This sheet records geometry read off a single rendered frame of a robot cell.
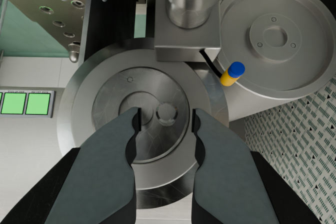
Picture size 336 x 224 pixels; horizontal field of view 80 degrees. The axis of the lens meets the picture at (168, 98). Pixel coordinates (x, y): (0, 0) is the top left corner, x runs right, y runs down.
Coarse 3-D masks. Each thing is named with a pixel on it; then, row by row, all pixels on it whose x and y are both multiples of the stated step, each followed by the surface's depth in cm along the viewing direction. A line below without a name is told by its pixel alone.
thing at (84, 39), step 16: (96, 0) 22; (112, 0) 28; (96, 16) 22; (112, 16) 28; (128, 16) 39; (96, 32) 22; (112, 32) 28; (128, 32) 39; (80, 48) 19; (96, 48) 22; (80, 64) 19
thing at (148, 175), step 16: (144, 48) 18; (112, 64) 17; (128, 64) 17; (144, 64) 17; (160, 64) 17; (176, 64) 17; (96, 80) 17; (176, 80) 17; (192, 80) 17; (80, 96) 17; (192, 96) 17; (208, 96) 17; (80, 112) 16; (208, 112) 16; (80, 128) 16; (80, 144) 16; (192, 144) 16; (160, 160) 16; (176, 160) 16; (192, 160) 16; (144, 176) 15; (160, 176) 15; (176, 176) 15
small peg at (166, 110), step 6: (162, 102) 13; (168, 102) 13; (156, 108) 13; (162, 108) 13; (168, 108) 13; (174, 108) 13; (156, 114) 13; (162, 114) 13; (168, 114) 13; (174, 114) 13; (162, 120) 12; (168, 120) 12; (174, 120) 13
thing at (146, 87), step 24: (120, 72) 16; (144, 72) 16; (96, 96) 16; (120, 96) 16; (144, 96) 16; (168, 96) 16; (96, 120) 15; (144, 120) 15; (144, 144) 15; (168, 144) 15
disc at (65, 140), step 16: (112, 48) 19; (128, 48) 19; (96, 64) 18; (192, 64) 18; (80, 80) 18; (208, 80) 18; (64, 96) 18; (224, 96) 18; (64, 112) 17; (224, 112) 17; (64, 128) 17; (64, 144) 17; (192, 176) 16; (144, 192) 16; (160, 192) 16; (176, 192) 16; (144, 208) 16
